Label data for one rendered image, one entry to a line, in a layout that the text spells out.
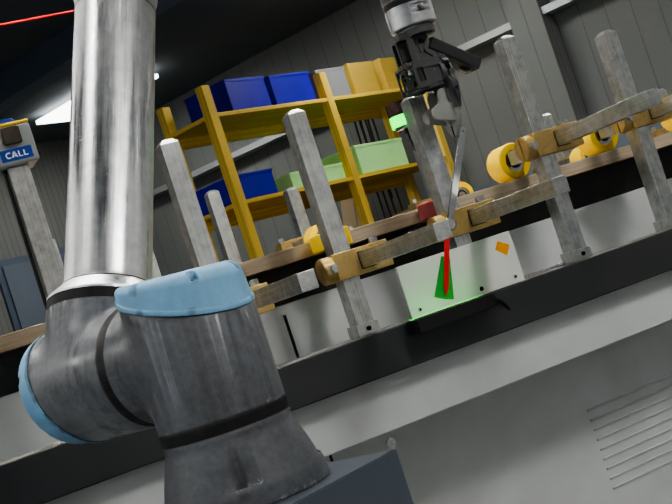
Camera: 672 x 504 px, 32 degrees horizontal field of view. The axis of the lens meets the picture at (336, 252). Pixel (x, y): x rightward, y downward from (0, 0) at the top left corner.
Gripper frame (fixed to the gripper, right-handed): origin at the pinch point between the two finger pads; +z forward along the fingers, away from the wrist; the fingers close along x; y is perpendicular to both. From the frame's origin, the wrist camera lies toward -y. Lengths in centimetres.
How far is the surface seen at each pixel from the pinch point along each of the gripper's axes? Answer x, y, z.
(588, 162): -22, -44, 12
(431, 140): -6.0, 2.5, 0.1
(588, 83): -583, -512, -81
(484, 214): 0.0, 0.2, 16.8
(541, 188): 19.7, 0.2, 16.0
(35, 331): -22, 81, 13
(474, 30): -661, -475, -163
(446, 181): -6.0, 2.2, 8.4
